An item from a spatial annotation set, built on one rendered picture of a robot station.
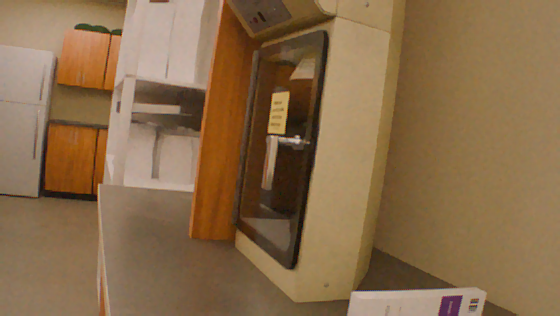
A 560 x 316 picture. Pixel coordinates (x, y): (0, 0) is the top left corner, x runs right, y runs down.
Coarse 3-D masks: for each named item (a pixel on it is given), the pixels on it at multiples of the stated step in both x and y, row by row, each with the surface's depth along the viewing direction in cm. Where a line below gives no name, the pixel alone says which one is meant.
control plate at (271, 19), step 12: (240, 0) 85; (252, 0) 81; (264, 0) 77; (276, 0) 74; (240, 12) 89; (252, 12) 84; (264, 12) 80; (276, 12) 77; (288, 12) 74; (252, 24) 89; (264, 24) 84
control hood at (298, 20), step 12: (228, 0) 90; (288, 0) 71; (300, 0) 68; (312, 0) 65; (324, 0) 65; (336, 0) 66; (300, 12) 71; (312, 12) 68; (324, 12) 66; (276, 24) 80; (288, 24) 77; (300, 24) 75; (252, 36) 93; (264, 36) 90
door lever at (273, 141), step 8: (272, 136) 69; (296, 136) 71; (272, 144) 69; (280, 144) 70; (288, 144) 71; (296, 144) 71; (272, 152) 69; (272, 160) 69; (264, 168) 70; (272, 168) 70; (264, 176) 70; (272, 176) 70; (264, 184) 70; (272, 184) 70
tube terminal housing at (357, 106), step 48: (384, 0) 70; (336, 48) 67; (384, 48) 71; (336, 96) 68; (384, 96) 73; (336, 144) 69; (384, 144) 83; (336, 192) 70; (240, 240) 95; (336, 240) 71; (288, 288) 72; (336, 288) 72
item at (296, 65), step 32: (320, 32) 68; (288, 64) 78; (320, 64) 67; (256, 96) 91; (320, 96) 68; (256, 128) 89; (288, 128) 75; (256, 160) 88; (288, 160) 74; (256, 192) 86; (288, 192) 73; (256, 224) 84; (288, 224) 71; (288, 256) 70
